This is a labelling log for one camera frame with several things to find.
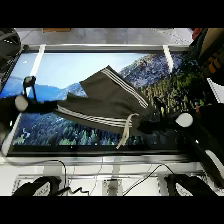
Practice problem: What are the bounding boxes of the grey striped trousers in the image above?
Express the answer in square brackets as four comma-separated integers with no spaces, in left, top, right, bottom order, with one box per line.
[53,65,158,150]

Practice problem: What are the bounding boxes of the heap of clothes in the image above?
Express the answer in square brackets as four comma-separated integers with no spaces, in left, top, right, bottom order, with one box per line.
[185,27,224,105]

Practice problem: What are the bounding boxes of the black cable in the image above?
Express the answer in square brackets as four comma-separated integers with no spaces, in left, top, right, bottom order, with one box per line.
[122,162,178,197]
[0,157,69,197]

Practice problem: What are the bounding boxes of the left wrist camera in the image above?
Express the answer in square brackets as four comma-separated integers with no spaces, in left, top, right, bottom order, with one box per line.
[22,75,38,102]

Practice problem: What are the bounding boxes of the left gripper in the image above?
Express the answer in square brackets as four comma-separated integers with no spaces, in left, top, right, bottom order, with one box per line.
[31,100,59,115]

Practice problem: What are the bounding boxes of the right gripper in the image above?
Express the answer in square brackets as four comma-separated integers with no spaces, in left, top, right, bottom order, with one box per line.
[137,113,167,135]

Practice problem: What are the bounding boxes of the silver frame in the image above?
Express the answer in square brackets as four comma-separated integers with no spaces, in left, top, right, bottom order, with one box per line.
[0,153,224,197]

